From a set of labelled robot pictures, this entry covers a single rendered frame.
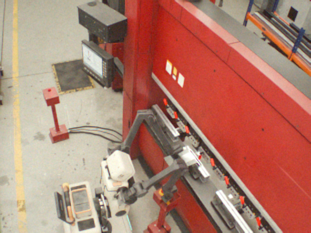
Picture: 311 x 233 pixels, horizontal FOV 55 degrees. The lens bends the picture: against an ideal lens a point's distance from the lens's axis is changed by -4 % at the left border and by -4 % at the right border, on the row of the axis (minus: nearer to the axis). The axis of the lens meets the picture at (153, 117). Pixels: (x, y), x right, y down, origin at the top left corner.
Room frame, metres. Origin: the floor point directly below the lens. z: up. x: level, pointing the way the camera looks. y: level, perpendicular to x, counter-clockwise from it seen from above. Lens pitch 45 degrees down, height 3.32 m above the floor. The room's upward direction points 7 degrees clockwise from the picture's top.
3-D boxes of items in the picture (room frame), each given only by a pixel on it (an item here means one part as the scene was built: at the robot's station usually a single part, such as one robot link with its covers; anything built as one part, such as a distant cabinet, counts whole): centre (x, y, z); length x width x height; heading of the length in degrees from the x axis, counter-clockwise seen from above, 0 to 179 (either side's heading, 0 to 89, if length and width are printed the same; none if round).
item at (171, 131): (2.36, -0.12, 0.92); 0.50 x 0.06 x 0.10; 33
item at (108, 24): (2.73, 0.61, 1.53); 0.51 x 0.25 x 0.85; 48
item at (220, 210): (1.35, -0.70, 0.89); 0.30 x 0.05 x 0.03; 33
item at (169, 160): (1.82, -0.29, 1.00); 0.26 x 0.18 x 0.01; 123
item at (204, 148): (1.75, -0.51, 1.26); 0.15 x 0.09 x 0.17; 33
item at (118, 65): (2.84, 0.51, 1.18); 0.40 x 0.24 x 0.07; 33
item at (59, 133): (2.76, 1.29, 0.41); 0.25 x 0.20 x 0.83; 123
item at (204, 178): (1.85, -0.45, 0.92); 0.39 x 0.06 x 0.10; 33
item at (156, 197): (1.55, -0.20, 0.75); 0.20 x 0.16 x 0.18; 41
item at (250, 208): (1.24, -0.83, 1.26); 0.15 x 0.09 x 0.17; 33
